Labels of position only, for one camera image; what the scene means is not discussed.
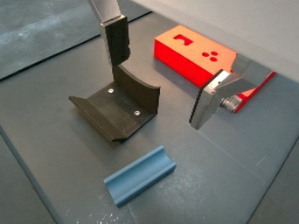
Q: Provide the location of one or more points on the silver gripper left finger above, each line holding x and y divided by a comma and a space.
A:
114, 27

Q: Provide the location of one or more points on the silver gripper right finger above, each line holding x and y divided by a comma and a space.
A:
247, 76

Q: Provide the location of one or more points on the blue arch object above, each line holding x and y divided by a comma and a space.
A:
133, 179

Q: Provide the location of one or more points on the black fixture cradle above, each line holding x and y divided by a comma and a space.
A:
122, 107

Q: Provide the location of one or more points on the red shape sorter box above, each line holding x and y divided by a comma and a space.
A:
193, 55

